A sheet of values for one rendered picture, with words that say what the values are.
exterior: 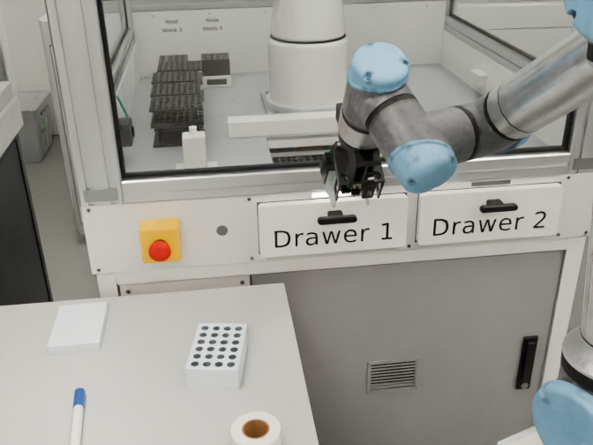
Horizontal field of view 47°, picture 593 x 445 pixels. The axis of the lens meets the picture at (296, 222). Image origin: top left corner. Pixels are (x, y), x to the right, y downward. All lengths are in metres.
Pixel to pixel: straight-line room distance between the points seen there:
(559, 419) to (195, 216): 0.80
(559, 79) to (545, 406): 0.35
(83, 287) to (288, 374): 1.88
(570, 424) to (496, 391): 1.01
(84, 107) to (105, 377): 0.46
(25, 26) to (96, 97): 3.36
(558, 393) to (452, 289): 0.82
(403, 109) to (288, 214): 0.48
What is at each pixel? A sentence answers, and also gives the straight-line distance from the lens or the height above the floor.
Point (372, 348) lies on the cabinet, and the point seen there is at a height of 0.55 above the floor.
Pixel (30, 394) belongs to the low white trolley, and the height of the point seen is 0.76.
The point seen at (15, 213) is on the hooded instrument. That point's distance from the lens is 2.21.
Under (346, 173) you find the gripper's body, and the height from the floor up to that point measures 1.08.
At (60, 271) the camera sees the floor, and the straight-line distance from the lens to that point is 3.07.
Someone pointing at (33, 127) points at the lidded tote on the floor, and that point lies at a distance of 4.22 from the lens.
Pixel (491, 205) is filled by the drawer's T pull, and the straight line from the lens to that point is 1.36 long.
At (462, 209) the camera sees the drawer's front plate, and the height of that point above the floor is 0.89.
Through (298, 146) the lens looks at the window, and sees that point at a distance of 1.28.
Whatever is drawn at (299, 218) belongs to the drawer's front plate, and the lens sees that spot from 1.30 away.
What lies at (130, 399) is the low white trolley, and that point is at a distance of 1.12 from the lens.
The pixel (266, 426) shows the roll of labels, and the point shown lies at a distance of 0.99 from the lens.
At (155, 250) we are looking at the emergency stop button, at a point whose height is 0.88.
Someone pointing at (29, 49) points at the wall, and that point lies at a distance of 4.60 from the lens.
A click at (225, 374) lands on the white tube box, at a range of 1.09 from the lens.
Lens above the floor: 1.48
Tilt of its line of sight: 27 degrees down
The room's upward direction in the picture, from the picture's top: 1 degrees counter-clockwise
